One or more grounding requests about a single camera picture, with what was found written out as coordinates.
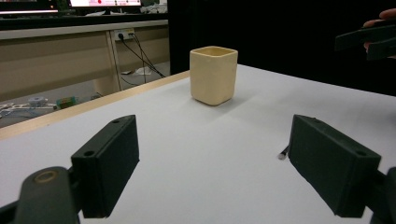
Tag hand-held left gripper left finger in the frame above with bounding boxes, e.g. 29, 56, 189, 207
70, 114, 140, 218

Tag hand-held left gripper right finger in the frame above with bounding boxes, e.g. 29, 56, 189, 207
289, 114, 382, 218

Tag cream square ceramic cup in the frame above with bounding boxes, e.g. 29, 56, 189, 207
189, 46, 239, 106

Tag green cardboard box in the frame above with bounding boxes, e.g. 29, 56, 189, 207
56, 96, 78, 109

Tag black curtain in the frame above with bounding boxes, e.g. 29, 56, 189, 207
167, 0, 396, 97

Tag grey round roll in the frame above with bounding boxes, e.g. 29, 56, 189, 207
28, 96, 49, 107

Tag white table mat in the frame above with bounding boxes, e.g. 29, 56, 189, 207
0, 63, 396, 224

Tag white crumpled paper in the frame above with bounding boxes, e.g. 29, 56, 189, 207
134, 66, 154, 76

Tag beige office desk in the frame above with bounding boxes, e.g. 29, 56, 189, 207
0, 13, 171, 103

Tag white power outlet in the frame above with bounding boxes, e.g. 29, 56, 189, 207
114, 28, 135, 42

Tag computer monitor with white screen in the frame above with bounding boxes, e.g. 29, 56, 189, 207
68, 0, 143, 15

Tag computer monitor with bright bar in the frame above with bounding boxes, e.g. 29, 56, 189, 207
0, 0, 59, 15

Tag white cable bundle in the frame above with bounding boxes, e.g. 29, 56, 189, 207
0, 102, 58, 119

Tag black power cable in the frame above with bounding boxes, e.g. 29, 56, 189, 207
118, 33, 166, 78
132, 32, 157, 85

